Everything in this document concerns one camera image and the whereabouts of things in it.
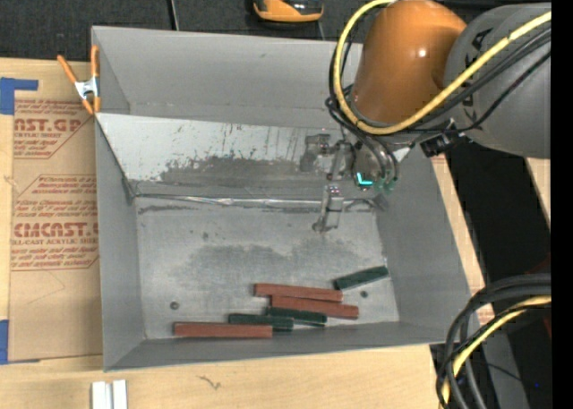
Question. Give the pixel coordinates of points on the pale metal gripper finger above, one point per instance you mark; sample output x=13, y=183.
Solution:
x=332, y=208
x=318, y=147

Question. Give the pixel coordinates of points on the dark green flat block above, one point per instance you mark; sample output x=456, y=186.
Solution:
x=255, y=320
x=361, y=277
x=304, y=316

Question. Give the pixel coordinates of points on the grey metal bin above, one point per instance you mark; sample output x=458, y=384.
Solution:
x=250, y=237

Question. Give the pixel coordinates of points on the red-brown flat block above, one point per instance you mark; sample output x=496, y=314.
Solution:
x=297, y=292
x=327, y=308
x=223, y=330

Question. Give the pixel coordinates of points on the brown cardboard board red print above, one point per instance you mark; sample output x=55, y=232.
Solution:
x=53, y=300

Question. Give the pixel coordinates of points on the black cylinder on white bracket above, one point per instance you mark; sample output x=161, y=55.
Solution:
x=436, y=142

